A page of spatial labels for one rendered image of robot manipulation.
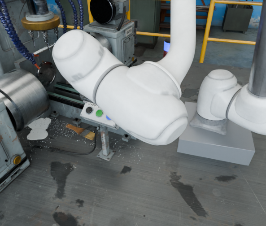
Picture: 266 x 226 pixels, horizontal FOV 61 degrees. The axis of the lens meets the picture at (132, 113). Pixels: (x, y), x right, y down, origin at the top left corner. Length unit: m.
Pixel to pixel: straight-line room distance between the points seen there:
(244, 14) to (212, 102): 4.71
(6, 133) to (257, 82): 0.97
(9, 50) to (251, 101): 1.20
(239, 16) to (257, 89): 4.81
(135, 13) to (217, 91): 3.43
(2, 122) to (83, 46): 0.65
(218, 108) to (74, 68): 0.78
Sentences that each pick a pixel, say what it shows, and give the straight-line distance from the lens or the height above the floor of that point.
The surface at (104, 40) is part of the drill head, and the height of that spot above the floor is 1.13.
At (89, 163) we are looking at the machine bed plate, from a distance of 1.12.
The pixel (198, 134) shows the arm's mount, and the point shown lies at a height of 0.89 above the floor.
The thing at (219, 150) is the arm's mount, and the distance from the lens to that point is 1.14.
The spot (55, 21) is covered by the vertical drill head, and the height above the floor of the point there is 1.33.
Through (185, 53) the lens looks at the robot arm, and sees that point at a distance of 0.48.
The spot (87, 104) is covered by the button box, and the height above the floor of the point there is 1.08.
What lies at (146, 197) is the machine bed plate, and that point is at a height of 0.80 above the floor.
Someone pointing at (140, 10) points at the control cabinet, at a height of 0.68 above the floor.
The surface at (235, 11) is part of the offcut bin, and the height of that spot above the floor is 0.44.
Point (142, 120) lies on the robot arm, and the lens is 0.38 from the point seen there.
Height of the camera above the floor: 1.64
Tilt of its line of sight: 37 degrees down
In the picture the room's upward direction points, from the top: straight up
